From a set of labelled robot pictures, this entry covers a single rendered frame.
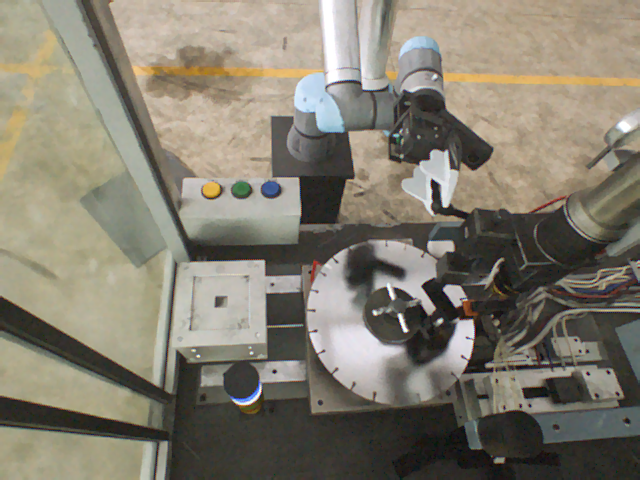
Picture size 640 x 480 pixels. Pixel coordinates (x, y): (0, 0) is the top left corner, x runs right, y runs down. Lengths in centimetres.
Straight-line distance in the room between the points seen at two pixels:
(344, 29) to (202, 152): 154
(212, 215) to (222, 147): 135
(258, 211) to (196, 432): 49
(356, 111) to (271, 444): 70
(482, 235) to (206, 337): 54
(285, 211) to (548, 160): 205
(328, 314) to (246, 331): 17
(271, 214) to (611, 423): 73
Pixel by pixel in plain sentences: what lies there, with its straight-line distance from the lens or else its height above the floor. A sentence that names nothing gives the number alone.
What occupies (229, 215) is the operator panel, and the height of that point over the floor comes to 90.
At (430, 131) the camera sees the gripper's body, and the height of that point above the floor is 126.
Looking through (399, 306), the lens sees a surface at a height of 100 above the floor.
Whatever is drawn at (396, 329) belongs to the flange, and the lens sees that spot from 78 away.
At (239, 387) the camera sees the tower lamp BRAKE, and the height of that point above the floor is 116.
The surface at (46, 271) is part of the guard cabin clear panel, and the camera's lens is 49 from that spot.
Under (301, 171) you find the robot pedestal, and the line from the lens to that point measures 119.
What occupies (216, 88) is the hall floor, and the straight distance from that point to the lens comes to 261.
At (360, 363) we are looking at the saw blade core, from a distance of 76.
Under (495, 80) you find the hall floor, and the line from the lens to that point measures 309.
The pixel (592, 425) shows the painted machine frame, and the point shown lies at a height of 105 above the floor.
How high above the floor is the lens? 168
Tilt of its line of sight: 60 degrees down
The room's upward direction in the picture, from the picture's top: 10 degrees clockwise
